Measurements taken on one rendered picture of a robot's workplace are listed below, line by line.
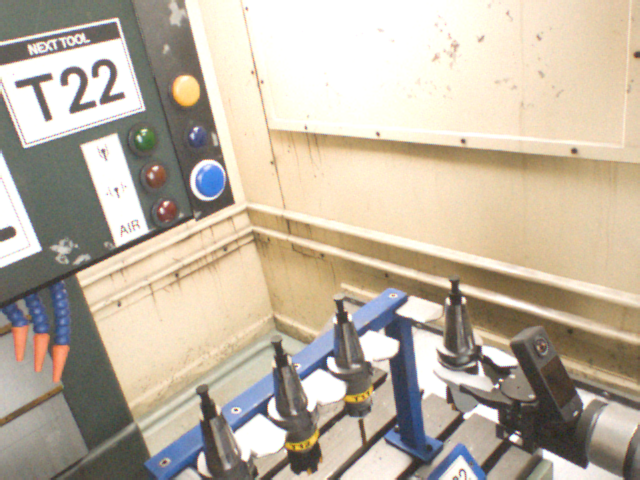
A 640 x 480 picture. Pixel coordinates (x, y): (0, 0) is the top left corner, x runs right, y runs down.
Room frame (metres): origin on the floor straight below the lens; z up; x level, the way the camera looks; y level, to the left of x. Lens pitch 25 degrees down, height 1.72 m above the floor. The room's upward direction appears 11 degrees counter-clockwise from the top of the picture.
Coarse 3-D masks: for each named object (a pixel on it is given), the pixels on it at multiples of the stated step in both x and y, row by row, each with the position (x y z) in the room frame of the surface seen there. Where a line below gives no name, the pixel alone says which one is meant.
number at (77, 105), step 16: (112, 48) 0.47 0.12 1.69; (64, 64) 0.45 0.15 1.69; (80, 64) 0.46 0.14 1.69; (96, 64) 0.46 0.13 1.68; (112, 64) 0.47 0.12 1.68; (64, 80) 0.45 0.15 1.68; (80, 80) 0.45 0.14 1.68; (96, 80) 0.46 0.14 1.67; (112, 80) 0.47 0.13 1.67; (64, 96) 0.44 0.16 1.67; (80, 96) 0.45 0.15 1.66; (96, 96) 0.46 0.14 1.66; (112, 96) 0.47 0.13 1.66; (128, 96) 0.47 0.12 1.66; (80, 112) 0.45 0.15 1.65; (96, 112) 0.46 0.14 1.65
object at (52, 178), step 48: (0, 0) 0.43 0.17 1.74; (48, 0) 0.45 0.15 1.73; (96, 0) 0.47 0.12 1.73; (144, 48) 0.49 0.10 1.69; (0, 96) 0.42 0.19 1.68; (144, 96) 0.48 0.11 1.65; (0, 144) 0.41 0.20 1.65; (48, 144) 0.43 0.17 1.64; (48, 192) 0.42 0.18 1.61; (96, 192) 0.44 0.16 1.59; (144, 192) 0.47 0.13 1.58; (48, 240) 0.42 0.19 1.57; (96, 240) 0.44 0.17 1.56; (144, 240) 0.47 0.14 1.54; (0, 288) 0.39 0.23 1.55
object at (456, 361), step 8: (440, 344) 0.66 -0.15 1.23; (480, 344) 0.64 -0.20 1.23; (440, 352) 0.64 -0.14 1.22; (448, 352) 0.64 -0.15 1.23; (456, 352) 0.63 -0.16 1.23; (464, 352) 0.63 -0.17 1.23; (472, 352) 0.63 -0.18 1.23; (480, 352) 0.65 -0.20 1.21; (440, 360) 0.65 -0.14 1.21; (448, 360) 0.63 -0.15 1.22; (456, 360) 0.63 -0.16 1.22; (464, 360) 0.62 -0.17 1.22; (472, 360) 0.63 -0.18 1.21; (448, 368) 0.63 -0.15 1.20; (456, 368) 0.63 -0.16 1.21; (464, 368) 0.62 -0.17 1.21; (472, 368) 0.63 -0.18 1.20
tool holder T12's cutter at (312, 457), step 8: (312, 448) 0.59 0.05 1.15; (320, 448) 0.60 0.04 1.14; (288, 456) 0.59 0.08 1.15; (296, 456) 0.58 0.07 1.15; (304, 456) 0.58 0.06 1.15; (312, 456) 0.58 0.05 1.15; (320, 456) 0.59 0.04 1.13; (296, 464) 0.58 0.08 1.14; (304, 464) 0.58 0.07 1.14; (312, 464) 0.58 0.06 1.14; (296, 472) 0.58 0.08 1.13; (312, 472) 0.58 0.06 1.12
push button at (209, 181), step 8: (200, 168) 0.50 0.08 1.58; (208, 168) 0.50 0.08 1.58; (216, 168) 0.50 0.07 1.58; (200, 176) 0.49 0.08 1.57; (208, 176) 0.50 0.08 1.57; (216, 176) 0.50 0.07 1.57; (224, 176) 0.51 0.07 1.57; (200, 184) 0.49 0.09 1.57; (208, 184) 0.50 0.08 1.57; (216, 184) 0.50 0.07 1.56; (224, 184) 0.51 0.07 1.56; (200, 192) 0.49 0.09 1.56; (208, 192) 0.50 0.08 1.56; (216, 192) 0.50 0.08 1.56
